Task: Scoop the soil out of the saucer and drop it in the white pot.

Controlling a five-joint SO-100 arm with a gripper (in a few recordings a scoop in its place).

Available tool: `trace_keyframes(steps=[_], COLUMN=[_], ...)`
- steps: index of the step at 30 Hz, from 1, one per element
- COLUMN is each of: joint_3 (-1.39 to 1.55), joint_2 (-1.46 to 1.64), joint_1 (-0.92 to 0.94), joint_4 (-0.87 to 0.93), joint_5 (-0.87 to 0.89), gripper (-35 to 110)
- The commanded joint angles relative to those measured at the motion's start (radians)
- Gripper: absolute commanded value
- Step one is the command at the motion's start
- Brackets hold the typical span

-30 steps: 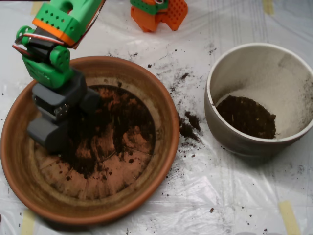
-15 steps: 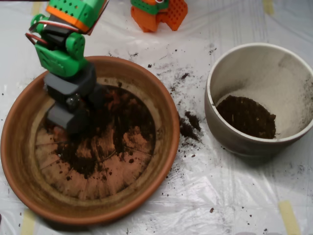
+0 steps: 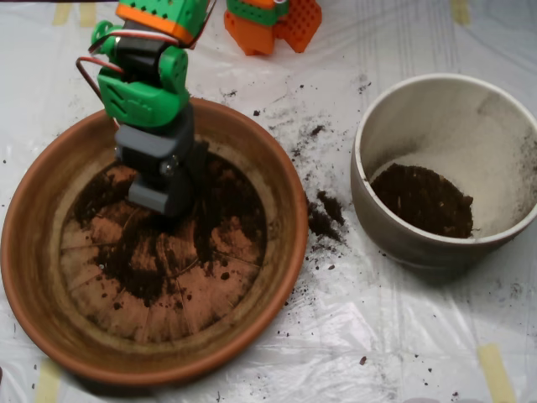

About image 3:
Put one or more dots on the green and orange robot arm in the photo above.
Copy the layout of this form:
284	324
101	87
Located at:
142	105

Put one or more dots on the beige masking tape strip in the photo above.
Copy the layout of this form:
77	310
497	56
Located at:
63	14
88	16
460	12
497	373
48	382

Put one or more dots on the dark soil pile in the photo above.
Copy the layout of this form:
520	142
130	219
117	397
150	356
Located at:
235	197

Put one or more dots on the spilled soil clump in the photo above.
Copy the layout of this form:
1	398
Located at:
323	220

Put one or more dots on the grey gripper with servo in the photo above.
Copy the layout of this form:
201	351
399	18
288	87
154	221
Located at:
152	148

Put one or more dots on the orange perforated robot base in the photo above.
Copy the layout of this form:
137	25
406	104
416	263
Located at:
251	33

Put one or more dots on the clear plastic cover sheet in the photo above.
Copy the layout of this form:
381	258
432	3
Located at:
377	336

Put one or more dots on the dark soil heap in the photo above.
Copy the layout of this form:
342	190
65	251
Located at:
423	205

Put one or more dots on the white plant pot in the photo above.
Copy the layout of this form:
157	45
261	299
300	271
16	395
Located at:
419	256

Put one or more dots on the terracotta plant saucer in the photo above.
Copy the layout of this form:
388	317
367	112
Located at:
29	273

